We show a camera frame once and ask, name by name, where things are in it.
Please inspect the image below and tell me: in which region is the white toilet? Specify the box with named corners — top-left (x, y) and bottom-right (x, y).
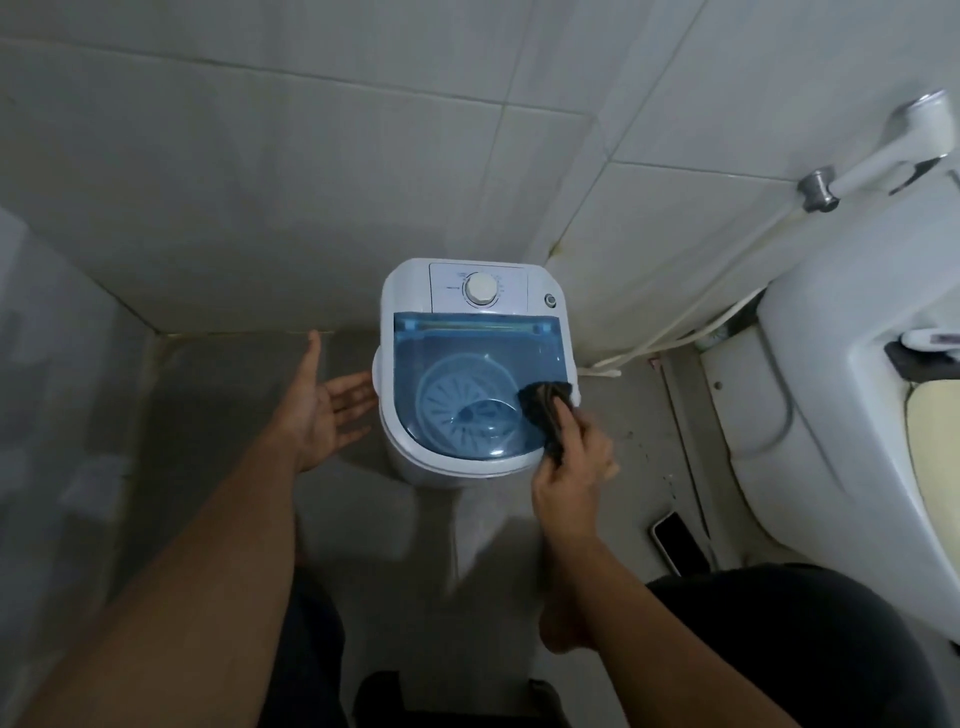
top-left (701, 172), bottom-right (960, 640)

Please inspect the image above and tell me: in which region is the cream toilet seat cover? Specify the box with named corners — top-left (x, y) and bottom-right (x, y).
top-left (905, 378), bottom-right (960, 573)

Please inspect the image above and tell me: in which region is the white bidet hose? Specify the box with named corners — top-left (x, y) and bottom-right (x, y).
top-left (584, 202), bottom-right (808, 370)

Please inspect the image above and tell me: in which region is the small white device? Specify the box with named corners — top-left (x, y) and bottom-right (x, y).
top-left (899, 326), bottom-right (960, 351)

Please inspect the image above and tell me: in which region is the person's right hand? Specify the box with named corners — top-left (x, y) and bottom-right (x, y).
top-left (530, 397), bottom-right (621, 554)

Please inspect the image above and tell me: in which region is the smartphone with white edge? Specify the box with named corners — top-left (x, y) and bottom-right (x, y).
top-left (649, 511), bottom-right (713, 578)

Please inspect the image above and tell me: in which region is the small white blue washing machine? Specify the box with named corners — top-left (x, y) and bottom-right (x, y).
top-left (372, 258), bottom-right (580, 490)

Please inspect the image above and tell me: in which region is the person's right forearm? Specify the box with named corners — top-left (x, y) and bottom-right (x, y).
top-left (536, 524), bottom-right (790, 728)

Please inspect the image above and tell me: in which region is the person's left hand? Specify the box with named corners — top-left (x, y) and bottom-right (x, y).
top-left (273, 331), bottom-right (381, 476)

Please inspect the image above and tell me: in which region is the white bidet sprayer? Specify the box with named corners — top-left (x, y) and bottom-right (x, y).
top-left (828, 89), bottom-right (956, 199)

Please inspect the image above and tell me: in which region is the person's left forearm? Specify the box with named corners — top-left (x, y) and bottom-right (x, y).
top-left (14, 442), bottom-right (318, 728)

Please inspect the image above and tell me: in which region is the dark striped cleaning cloth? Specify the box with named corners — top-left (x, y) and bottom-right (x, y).
top-left (515, 380), bottom-right (576, 463)

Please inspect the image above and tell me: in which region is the black flat item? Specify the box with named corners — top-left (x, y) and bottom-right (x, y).
top-left (883, 341), bottom-right (960, 381)

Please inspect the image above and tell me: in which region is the white corrugated drain hose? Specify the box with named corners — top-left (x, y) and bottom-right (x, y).
top-left (584, 288), bottom-right (767, 378)

